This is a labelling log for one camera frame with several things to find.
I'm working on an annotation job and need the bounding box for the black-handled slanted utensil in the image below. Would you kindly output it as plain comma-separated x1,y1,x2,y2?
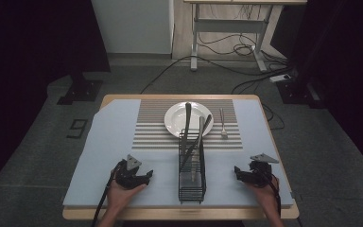
181,113,213,173

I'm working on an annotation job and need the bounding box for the black stand base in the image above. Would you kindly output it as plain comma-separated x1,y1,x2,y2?
276,79,322,110
56,73,104,106

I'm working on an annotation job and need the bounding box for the striped placemat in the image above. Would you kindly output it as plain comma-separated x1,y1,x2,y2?
131,98,244,150

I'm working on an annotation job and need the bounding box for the person's left hand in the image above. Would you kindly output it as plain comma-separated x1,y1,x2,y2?
106,180,147,216

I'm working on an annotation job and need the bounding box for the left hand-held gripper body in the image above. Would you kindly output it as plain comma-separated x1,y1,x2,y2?
114,153,144,190

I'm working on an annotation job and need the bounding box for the white round plate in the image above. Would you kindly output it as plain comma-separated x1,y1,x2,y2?
164,101,215,139

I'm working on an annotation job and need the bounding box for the white-framed desk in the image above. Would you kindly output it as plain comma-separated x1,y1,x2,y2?
183,0,308,73

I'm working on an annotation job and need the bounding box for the white panel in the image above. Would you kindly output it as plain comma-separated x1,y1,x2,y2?
90,0,175,55

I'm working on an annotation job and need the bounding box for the dark curtain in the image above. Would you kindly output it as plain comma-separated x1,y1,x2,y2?
0,0,112,190
291,0,363,181

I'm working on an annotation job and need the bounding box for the black wire cutlery rack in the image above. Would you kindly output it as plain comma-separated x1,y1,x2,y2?
178,128,208,204

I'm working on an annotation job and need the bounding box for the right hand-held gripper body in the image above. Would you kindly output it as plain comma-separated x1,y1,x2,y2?
244,152,280,189

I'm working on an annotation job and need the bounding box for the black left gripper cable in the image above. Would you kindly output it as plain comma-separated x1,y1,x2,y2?
90,161,125,227

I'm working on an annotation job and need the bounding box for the silver metal utensil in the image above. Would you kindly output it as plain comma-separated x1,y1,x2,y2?
191,115,206,183

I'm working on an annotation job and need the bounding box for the silver fork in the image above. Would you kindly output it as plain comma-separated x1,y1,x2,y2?
218,107,230,140

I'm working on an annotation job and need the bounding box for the white power strip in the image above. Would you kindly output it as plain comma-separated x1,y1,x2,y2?
268,73,293,84

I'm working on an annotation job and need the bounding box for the light blue table mat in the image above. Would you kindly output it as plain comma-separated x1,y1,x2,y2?
62,98,294,209

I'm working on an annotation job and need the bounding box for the tangle of black cables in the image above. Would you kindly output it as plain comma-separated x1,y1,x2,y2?
198,31,289,64

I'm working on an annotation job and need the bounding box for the person's right hand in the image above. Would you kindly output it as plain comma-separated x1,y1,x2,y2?
248,175,281,209

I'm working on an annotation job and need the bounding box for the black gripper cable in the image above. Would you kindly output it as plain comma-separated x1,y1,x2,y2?
258,166,283,218
90,161,125,227

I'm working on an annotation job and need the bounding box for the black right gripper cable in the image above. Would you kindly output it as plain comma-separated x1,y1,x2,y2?
258,166,283,218

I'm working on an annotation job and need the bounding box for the black floor cable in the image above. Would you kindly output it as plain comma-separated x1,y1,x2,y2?
139,55,294,95

